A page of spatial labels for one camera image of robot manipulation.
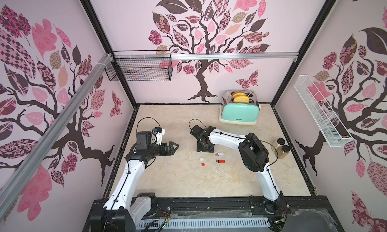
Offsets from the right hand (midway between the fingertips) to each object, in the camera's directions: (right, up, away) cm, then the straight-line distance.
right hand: (203, 151), depth 94 cm
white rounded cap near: (-1, -4, -4) cm, 6 cm away
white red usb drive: (+11, -1, -1) cm, 11 cm away
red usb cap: (0, -7, -5) cm, 8 cm away
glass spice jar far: (+46, +7, -6) cm, 47 cm away
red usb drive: (+10, -5, -4) cm, 12 cm away
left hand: (-18, +4, -13) cm, 23 cm away
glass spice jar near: (+46, +1, -8) cm, 46 cm away
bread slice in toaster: (+24, +35, +3) cm, 43 cm away
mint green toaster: (+26, +24, +10) cm, 37 cm away
